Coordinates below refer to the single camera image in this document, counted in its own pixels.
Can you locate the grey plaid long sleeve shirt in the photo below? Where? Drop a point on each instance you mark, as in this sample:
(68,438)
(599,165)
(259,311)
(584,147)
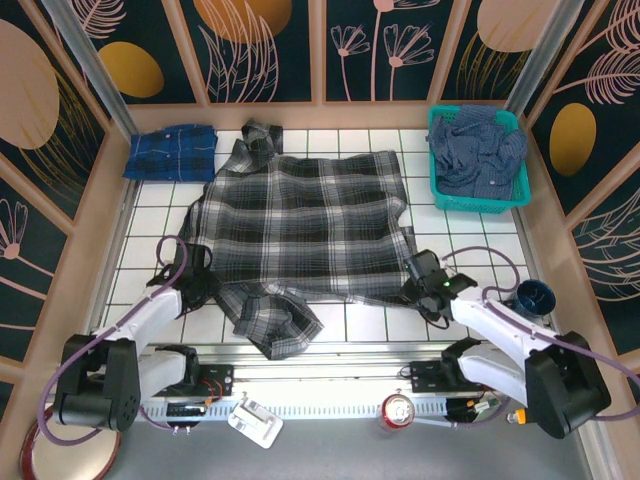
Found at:
(305,225)

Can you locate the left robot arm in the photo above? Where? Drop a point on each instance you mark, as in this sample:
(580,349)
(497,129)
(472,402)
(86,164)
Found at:
(150,310)

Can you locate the teal plastic basket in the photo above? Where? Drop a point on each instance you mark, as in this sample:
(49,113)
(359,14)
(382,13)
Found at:
(480,204)

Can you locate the dark blue cup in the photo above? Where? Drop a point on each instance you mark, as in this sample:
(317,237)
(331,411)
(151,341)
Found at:
(535,299)

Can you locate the red drink can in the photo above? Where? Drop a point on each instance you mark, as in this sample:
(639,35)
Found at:
(399,411)

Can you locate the black terminal block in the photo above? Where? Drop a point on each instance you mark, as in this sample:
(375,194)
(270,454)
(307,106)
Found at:
(186,409)

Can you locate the green connector plug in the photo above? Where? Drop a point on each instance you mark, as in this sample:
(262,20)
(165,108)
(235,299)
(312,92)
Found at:
(487,406)

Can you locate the folded blue plaid shirt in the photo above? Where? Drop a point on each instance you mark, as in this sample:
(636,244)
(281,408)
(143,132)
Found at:
(170,155)

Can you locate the crumpled blue dotted shirt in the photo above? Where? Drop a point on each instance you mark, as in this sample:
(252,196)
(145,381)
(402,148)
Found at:
(475,150)

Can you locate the round red-rimmed plate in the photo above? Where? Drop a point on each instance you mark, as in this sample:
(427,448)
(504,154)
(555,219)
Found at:
(70,460)

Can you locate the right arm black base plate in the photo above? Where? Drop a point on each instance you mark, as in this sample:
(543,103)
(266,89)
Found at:
(425,375)

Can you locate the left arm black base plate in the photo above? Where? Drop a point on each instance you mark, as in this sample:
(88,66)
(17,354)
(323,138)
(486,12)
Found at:
(217,380)

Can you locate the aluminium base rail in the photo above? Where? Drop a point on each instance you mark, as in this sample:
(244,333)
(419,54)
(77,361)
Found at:
(325,370)

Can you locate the white plastic bracket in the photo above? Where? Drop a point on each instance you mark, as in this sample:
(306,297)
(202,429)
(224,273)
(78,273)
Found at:
(255,422)

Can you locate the aluminium frame post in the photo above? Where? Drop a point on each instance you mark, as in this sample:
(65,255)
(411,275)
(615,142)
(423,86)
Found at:
(537,55)
(95,65)

